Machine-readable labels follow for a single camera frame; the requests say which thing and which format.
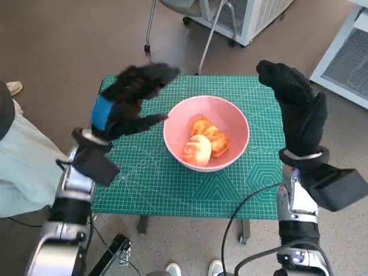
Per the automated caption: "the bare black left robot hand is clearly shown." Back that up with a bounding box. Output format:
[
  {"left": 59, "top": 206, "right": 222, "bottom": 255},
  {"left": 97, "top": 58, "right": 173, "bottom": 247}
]
[{"left": 91, "top": 62, "right": 182, "bottom": 142}]

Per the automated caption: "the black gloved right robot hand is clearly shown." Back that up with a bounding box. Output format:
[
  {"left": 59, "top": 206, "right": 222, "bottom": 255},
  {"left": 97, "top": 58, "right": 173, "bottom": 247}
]
[{"left": 255, "top": 59, "right": 328, "bottom": 158}]

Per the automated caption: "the pink bowl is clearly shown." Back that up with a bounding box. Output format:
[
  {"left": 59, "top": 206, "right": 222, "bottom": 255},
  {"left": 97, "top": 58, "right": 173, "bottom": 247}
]
[{"left": 163, "top": 95, "right": 250, "bottom": 173}]

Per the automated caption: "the long braided bread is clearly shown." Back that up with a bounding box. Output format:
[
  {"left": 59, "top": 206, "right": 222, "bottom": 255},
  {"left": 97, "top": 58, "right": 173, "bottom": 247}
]
[{"left": 189, "top": 114, "right": 231, "bottom": 158}]

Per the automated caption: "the round bread bun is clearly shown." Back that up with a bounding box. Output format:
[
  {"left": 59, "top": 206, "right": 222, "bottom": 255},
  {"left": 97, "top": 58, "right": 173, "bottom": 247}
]
[{"left": 181, "top": 134, "right": 213, "bottom": 167}]

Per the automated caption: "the white cabinet with mesh panels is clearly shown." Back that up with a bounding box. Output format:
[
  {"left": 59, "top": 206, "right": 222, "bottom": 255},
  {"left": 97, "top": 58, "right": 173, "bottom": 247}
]
[
  {"left": 183, "top": 0, "right": 297, "bottom": 48},
  {"left": 309, "top": 5, "right": 368, "bottom": 110}
]

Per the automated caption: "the grey chair with metal legs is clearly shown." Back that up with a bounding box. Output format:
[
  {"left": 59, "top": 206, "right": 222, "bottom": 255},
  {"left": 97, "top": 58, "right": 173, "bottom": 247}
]
[{"left": 143, "top": 0, "right": 240, "bottom": 76}]

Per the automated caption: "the green cutting mat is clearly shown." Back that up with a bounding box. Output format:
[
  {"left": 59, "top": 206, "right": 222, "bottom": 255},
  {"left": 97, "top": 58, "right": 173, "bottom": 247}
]
[{"left": 91, "top": 75, "right": 287, "bottom": 220}]

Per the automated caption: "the person's beige shoe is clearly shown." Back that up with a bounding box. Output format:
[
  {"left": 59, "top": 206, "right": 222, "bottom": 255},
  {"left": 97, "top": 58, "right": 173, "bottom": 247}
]
[{"left": 5, "top": 80, "right": 24, "bottom": 97}]

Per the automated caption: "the black rounded object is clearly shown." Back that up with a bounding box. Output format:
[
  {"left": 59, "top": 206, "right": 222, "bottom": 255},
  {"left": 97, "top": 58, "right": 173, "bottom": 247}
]
[{"left": 0, "top": 80, "right": 16, "bottom": 142}]

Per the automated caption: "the black table leg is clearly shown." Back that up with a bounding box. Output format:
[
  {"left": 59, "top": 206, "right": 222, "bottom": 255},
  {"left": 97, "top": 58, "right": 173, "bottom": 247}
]
[
  {"left": 137, "top": 215, "right": 149, "bottom": 235},
  {"left": 237, "top": 218, "right": 251, "bottom": 246}
]

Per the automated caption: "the black metal stand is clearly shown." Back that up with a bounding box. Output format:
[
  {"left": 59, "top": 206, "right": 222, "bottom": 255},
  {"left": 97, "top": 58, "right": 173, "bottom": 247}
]
[{"left": 87, "top": 232, "right": 134, "bottom": 276}]

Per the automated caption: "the white shoe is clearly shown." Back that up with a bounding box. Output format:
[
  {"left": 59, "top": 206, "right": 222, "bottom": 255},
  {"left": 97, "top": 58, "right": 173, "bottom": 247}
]
[
  {"left": 207, "top": 259, "right": 225, "bottom": 276},
  {"left": 164, "top": 262, "right": 182, "bottom": 276}
]

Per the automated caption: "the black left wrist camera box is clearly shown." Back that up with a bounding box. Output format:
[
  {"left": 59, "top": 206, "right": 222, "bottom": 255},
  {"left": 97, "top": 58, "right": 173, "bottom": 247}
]
[{"left": 71, "top": 146, "right": 121, "bottom": 188}]

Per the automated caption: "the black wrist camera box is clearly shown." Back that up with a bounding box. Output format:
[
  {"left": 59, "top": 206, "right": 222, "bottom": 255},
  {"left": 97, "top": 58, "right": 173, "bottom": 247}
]
[
  {"left": 306, "top": 163, "right": 368, "bottom": 213},
  {"left": 71, "top": 146, "right": 121, "bottom": 188}
]

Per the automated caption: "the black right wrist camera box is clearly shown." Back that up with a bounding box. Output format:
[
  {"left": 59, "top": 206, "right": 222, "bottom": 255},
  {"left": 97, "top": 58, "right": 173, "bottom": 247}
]
[{"left": 306, "top": 163, "right": 368, "bottom": 213}]

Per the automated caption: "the black floor cable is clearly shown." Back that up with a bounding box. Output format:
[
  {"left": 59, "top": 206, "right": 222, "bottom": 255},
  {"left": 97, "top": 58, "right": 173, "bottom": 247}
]
[{"left": 5, "top": 214, "right": 142, "bottom": 276}]

